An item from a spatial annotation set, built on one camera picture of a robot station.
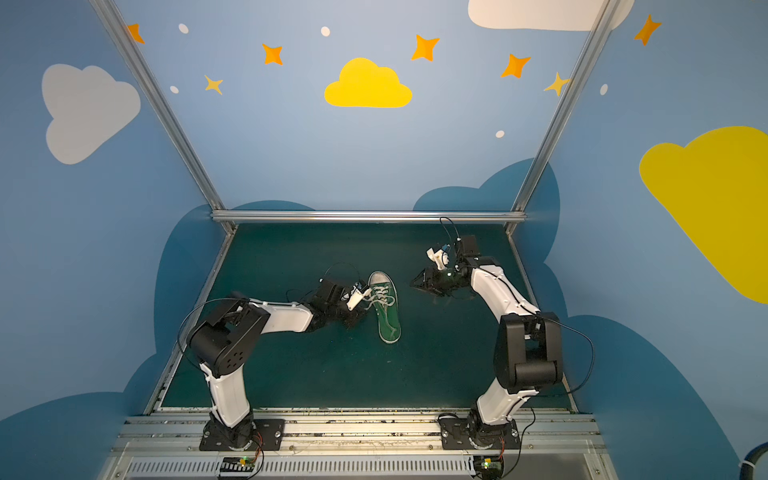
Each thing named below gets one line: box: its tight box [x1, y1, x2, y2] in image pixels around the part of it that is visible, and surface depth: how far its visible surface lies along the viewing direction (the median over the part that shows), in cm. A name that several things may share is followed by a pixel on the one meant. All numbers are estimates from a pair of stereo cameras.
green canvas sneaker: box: [368, 271, 401, 344], surface depth 95 cm
